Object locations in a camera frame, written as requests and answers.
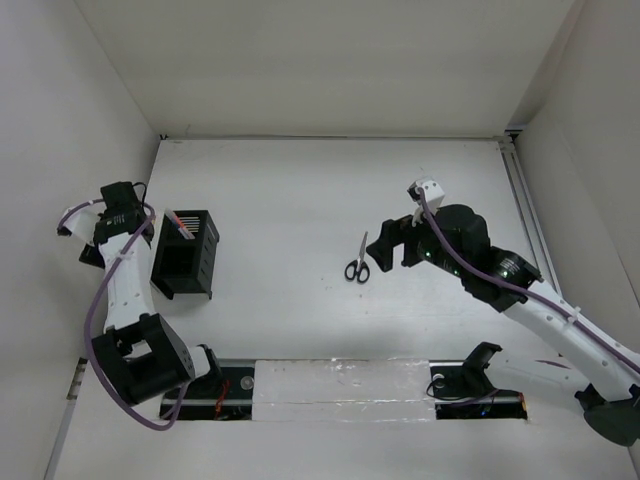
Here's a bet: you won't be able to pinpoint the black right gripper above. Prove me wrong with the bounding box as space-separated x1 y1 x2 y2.
365 201 468 279

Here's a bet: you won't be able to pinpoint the black handled scissors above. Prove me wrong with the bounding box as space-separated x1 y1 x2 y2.
344 231 370 285

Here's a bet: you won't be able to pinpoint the pink red marker pen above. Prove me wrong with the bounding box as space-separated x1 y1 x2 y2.
164 209 193 239

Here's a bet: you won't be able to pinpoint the blue ballpoint pen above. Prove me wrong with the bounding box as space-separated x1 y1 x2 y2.
172 216 195 240

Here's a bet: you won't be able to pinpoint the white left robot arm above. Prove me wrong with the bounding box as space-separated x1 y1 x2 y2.
90 181 224 407

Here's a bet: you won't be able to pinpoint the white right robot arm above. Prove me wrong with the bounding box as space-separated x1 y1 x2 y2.
365 205 639 447

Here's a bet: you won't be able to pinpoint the black desk organizer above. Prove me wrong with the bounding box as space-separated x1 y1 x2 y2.
151 210 220 300

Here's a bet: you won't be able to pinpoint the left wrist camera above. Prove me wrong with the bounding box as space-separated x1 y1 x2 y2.
56 199 104 246

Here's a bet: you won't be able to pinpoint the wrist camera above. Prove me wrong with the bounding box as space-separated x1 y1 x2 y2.
407 176 445 226
56 199 104 246

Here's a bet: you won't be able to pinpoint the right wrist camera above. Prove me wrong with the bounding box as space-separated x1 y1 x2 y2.
407 176 445 226

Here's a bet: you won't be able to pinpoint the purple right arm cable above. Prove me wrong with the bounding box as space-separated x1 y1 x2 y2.
419 187 640 381

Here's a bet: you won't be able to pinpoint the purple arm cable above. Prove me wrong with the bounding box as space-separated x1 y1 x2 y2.
59 199 194 431
419 187 640 381

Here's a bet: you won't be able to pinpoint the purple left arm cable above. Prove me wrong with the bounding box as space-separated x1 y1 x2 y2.
59 199 194 431

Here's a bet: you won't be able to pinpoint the black left rest bracket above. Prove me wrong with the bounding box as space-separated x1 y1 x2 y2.
177 361 255 421

